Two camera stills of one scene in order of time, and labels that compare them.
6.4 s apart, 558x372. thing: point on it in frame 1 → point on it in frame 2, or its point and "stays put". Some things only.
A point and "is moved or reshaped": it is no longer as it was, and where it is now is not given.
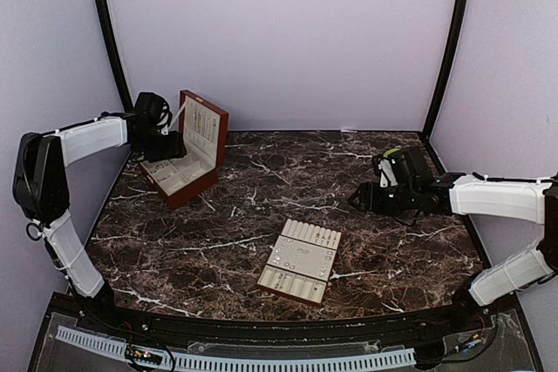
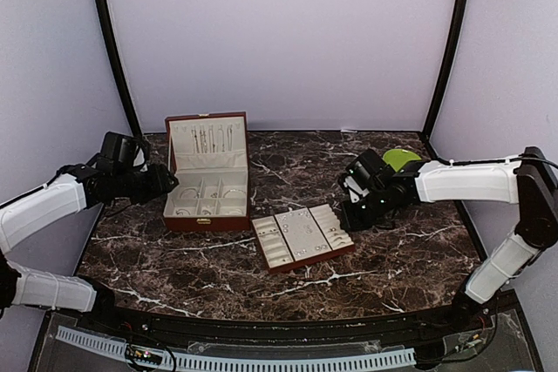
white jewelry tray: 301,260 → 289,239
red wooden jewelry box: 179,180 is moved or reshaped
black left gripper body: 161,149 → 150,189
